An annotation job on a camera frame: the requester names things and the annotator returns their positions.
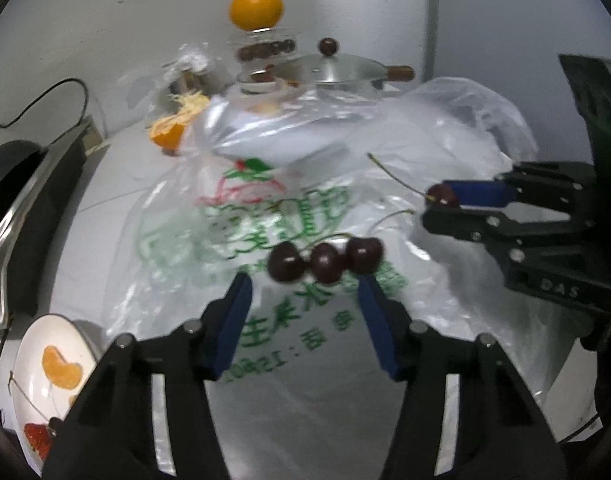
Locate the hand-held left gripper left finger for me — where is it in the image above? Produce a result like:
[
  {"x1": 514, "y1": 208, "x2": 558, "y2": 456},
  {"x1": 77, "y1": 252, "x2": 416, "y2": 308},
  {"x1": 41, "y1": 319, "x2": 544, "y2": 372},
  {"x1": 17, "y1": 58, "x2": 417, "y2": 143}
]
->
[{"x1": 43, "y1": 272, "x2": 254, "y2": 480}]

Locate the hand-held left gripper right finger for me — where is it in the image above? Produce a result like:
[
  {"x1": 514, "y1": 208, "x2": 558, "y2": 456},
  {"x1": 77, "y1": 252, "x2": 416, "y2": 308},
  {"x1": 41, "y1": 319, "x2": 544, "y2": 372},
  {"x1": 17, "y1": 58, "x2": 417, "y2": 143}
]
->
[{"x1": 356, "y1": 274, "x2": 569, "y2": 480}]

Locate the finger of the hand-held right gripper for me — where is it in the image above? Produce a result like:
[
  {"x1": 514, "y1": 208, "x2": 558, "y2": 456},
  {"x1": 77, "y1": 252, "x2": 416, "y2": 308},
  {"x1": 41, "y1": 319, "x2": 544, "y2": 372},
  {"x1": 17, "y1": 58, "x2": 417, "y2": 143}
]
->
[
  {"x1": 421, "y1": 207, "x2": 593, "y2": 261},
  {"x1": 438, "y1": 160, "x2": 593, "y2": 209}
]

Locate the clear printed plastic bag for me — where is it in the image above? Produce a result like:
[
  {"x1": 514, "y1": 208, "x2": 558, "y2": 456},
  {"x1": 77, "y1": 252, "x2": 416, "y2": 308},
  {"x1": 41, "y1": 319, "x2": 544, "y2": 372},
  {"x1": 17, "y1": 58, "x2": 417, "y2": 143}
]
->
[{"x1": 98, "y1": 77, "x2": 603, "y2": 441}]

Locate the orange segment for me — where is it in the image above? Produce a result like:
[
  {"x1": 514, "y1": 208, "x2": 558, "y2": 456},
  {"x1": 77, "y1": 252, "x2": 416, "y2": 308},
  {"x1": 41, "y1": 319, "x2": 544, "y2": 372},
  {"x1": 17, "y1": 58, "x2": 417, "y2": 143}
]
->
[{"x1": 42, "y1": 345, "x2": 84, "y2": 391}]

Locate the white round plate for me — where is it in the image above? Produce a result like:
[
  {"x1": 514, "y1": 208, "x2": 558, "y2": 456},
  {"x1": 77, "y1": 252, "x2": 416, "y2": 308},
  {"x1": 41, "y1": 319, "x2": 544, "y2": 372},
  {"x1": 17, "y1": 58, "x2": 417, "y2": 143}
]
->
[{"x1": 10, "y1": 313, "x2": 102, "y2": 478}]

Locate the red strawberry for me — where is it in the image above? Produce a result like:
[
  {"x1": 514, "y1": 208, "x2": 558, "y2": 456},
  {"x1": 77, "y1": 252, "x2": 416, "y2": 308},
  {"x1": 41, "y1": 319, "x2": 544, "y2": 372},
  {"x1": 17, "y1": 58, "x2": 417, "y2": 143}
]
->
[{"x1": 23, "y1": 422, "x2": 54, "y2": 461}]

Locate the steel pot with wooden knob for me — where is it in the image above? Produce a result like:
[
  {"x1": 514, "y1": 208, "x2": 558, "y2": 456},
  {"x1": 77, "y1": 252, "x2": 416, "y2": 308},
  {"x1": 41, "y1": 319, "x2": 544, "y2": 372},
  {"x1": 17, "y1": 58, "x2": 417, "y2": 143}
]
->
[{"x1": 280, "y1": 37, "x2": 416, "y2": 92}]

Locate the half-peeled orange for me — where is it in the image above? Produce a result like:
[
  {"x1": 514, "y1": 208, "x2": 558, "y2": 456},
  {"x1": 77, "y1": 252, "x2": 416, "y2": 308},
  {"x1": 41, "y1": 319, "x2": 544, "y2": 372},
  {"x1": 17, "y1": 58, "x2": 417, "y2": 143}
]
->
[{"x1": 148, "y1": 92, "x2": 211, "y2": 153}]

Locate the silver induction cooker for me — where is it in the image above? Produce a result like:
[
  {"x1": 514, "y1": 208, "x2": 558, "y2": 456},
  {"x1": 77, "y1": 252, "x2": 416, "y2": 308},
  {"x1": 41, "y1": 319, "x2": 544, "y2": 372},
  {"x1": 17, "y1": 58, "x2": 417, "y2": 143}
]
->
[{"x1": 0, "y1": 115, "x2": 99, "y2": 331}]

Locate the small clear plastic bag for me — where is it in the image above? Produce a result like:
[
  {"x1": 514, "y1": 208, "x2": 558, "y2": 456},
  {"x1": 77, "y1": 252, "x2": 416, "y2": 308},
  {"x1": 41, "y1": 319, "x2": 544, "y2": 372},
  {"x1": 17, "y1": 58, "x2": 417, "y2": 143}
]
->
[{"x1": 120, "y1": 42, "x2": 231, "y2": 111}]

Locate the glass jar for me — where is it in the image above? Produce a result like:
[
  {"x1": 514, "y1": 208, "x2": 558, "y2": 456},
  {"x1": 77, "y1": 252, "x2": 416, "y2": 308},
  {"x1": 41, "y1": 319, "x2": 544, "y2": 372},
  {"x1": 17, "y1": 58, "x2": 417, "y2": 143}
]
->
[{"x1": 228, "y1": 27, "x2": 301, "y2": 95}]

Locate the whole orange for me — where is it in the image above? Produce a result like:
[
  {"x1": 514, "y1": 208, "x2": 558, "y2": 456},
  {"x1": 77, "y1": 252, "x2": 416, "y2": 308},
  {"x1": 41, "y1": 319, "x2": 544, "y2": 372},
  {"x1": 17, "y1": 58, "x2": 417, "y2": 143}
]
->
[{"x1": 230, "y1": 0, "x2": 285, "y2": 31}]

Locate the black wok with wooden handle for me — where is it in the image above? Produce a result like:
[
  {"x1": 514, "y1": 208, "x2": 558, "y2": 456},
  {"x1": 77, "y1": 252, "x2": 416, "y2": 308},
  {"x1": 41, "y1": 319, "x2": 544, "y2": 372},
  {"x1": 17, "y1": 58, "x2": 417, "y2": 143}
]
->
[{"x1": 0, "y1": 140, "x2": 44, "y2": 201}]

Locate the black cooker power cable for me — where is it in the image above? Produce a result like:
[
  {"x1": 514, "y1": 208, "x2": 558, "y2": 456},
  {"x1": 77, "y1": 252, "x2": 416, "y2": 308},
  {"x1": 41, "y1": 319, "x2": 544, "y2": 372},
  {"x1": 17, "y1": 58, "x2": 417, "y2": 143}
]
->
[{"x1": 0, "y1": 77, "x2": 90, "y2": 130}]

